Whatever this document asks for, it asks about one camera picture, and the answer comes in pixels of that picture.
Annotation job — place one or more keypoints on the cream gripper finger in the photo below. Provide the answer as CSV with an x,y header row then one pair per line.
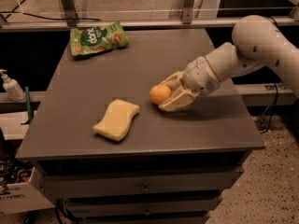
x,y
180,98
174,81

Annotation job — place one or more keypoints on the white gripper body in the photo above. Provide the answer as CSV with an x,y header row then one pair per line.
x,y
199,76

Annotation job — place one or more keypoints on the orange fruit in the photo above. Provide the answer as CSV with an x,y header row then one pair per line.
x,y
159,93

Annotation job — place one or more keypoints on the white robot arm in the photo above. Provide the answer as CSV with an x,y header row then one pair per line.
x,y
256,42

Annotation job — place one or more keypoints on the yellow sponge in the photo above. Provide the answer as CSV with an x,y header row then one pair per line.
x,y
117,119

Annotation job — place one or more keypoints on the grey drawer cabinet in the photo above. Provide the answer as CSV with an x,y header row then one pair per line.
x,y
170,168

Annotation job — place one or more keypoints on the green snack bag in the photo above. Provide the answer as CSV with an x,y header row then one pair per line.
x,y
97,39

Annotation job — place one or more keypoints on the green stick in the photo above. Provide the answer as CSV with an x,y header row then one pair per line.
x,y
28,105

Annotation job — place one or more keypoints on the white pump bottle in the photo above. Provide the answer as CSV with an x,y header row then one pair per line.
x,y
12,87

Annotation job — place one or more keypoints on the white cardboard box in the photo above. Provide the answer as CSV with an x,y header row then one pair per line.
x,y
25,196

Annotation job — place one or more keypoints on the metal frame rail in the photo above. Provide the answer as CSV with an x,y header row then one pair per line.
x,y
137,25

